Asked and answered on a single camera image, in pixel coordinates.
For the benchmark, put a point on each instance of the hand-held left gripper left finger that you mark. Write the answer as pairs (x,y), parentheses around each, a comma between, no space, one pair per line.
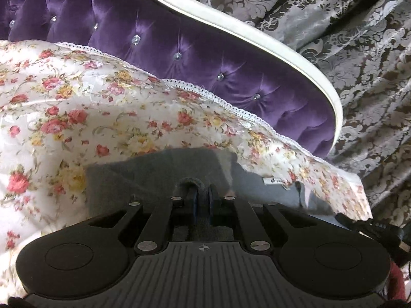
(192,200)

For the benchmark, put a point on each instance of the grey argyle sweater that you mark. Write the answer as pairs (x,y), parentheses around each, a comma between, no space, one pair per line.
(144,173)

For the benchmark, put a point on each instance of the floral blanket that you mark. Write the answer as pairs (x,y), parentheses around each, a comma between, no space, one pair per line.
(96,109)

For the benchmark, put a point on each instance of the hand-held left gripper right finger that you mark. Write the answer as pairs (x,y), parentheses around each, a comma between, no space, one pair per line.
(212,200)

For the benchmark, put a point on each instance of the person's dark red clothing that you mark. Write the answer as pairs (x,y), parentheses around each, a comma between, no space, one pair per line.
(399,282)

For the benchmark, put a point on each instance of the purple tufted headboard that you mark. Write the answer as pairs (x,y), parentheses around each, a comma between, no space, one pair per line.
(160,16)

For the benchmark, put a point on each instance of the grey damask curtain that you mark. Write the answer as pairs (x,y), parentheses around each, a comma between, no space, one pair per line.
(369,70)

